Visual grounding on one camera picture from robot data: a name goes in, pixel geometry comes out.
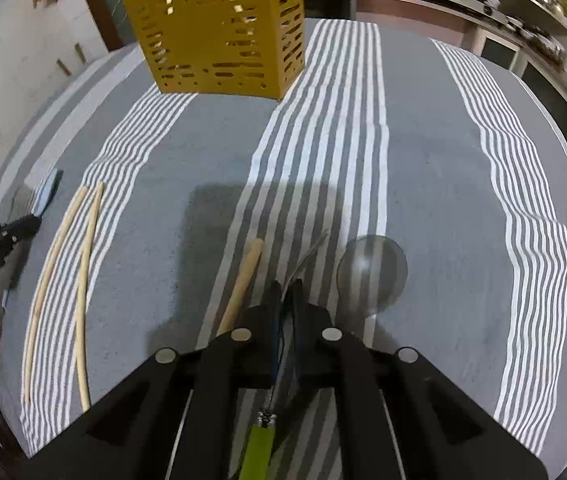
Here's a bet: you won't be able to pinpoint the green handled metal fork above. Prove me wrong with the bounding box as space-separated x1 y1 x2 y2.
238 230 331 480

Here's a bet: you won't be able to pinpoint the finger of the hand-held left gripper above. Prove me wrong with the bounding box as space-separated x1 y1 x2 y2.
0 214 43 253

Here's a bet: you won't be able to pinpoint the wooden chopstick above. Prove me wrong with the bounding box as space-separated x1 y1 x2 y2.
216 238 265 337
21 186 89 405
76 181 105 413

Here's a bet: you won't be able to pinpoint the metal spoon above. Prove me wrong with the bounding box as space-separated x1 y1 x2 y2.
337 234 409 318

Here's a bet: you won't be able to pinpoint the yellow perforated utensil holder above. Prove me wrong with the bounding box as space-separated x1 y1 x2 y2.
124 0 307 98

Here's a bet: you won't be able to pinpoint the pile of bowls and dishes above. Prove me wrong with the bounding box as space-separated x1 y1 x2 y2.
506 12 567 59

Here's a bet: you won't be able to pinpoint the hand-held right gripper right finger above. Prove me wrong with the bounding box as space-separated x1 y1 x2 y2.
287 279 550 480

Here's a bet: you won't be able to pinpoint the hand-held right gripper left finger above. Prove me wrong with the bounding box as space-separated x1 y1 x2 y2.
28 281 283 480

